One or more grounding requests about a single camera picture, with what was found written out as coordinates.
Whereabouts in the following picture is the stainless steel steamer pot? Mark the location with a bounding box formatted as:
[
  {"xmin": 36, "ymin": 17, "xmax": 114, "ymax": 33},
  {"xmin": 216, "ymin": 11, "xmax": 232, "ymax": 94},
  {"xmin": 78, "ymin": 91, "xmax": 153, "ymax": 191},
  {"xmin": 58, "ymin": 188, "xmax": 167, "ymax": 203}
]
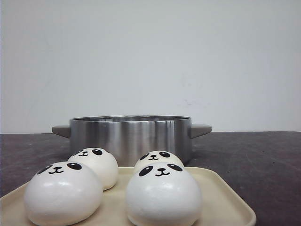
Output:
[{"xmin": 52, "ymin": 115, "xmax": 212, "ymax": 166}]

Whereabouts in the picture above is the panda bun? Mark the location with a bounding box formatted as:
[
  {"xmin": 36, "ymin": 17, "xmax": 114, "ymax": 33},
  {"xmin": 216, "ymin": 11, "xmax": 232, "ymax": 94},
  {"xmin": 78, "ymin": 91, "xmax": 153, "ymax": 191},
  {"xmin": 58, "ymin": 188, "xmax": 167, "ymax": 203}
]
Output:
[
  {"xmin": 134, "ymin": 150, "xmax": 184, "ymax": 173},
  {"xmin": 126, "ymin": 162, "xmax": 202, "ymax": 226},
  {"xmin": 24, "ymin": 161, "xmax": 103, "ymax": 226},
  {"xmin": 68, "ymin": 147, "xmax": 118, "ymax": 191}
]

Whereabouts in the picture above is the beige rectangular tray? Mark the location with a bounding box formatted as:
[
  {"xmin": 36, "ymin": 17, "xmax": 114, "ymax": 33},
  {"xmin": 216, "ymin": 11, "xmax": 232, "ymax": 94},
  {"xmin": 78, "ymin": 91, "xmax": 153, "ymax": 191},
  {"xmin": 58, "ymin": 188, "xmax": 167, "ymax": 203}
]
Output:
[{"xmin": 0, "ymin": 167, "xmax": 256, "ymax": 226}]

